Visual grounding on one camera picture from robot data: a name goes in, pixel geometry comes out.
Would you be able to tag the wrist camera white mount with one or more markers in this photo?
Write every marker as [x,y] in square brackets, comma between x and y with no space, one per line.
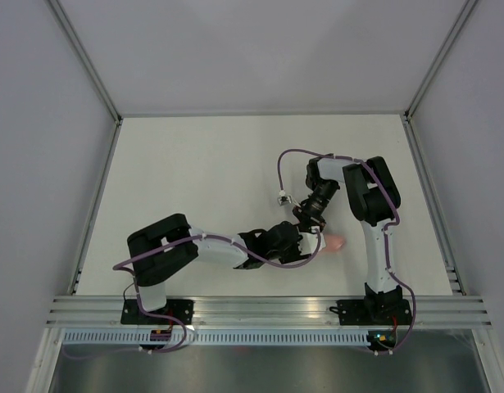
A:
[284,199]
[311,241]

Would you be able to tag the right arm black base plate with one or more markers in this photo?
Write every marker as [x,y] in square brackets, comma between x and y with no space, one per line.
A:
[364,313]

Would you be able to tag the pink cloth napkin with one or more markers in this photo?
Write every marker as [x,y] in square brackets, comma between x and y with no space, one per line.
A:
[331,243]

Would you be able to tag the right aluminium frame post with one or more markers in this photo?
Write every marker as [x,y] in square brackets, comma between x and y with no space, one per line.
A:
[462,18]

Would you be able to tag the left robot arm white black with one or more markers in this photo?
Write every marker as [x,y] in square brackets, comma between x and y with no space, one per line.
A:
[172,243]

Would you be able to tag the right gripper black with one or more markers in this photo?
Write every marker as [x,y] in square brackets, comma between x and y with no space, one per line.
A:
[308,218]

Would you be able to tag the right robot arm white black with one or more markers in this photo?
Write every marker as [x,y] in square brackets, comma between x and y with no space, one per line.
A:
[373,199]

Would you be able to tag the aluminium mounting rail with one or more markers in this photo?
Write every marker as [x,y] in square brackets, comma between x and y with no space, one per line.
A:
[431,312]

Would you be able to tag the aluminium frame post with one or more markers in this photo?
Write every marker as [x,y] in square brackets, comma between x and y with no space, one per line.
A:
[462,18]
[72,37]

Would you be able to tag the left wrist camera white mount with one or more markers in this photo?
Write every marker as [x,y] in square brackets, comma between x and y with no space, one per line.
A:
[311,241]

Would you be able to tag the white slotted cable duct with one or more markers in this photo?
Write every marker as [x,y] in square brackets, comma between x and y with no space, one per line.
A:
[216,337]

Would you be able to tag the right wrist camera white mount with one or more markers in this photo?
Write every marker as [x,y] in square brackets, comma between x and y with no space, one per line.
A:
[284,199]

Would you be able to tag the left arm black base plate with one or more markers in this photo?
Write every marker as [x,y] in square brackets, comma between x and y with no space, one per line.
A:
[175,312]

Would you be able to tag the left aluminium frame post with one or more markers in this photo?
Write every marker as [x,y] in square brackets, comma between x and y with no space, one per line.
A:
[72,37]

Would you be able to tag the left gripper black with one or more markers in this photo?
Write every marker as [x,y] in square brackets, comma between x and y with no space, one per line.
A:
[295,255]

